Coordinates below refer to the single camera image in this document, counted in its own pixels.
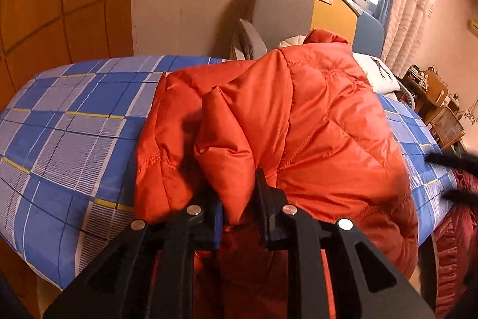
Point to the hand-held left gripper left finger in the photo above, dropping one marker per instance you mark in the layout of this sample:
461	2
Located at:
219	229

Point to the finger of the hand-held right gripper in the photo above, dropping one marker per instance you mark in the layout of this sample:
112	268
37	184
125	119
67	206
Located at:
453	162
463	197

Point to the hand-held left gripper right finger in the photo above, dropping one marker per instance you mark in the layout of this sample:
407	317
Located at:
267	214

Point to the orange puffer jacket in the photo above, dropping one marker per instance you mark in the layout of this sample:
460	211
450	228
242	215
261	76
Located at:
317	117

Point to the red ruffled bed skirt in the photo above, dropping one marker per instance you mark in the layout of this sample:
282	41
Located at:
457	240

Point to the brown wooden box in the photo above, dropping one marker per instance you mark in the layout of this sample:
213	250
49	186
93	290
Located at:
429	87

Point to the white printed pillow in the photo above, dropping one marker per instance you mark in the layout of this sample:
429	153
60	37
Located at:
377	76

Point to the blue plaid bedsheet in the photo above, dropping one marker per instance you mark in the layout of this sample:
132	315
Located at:
74	139

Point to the grey pillow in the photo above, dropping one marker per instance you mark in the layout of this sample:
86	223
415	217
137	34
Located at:
252	40

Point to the cream cloth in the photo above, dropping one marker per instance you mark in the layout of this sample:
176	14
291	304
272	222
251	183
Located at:
293	41

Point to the grey and yellow headboard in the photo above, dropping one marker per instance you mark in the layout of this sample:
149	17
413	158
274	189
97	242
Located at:
280	5

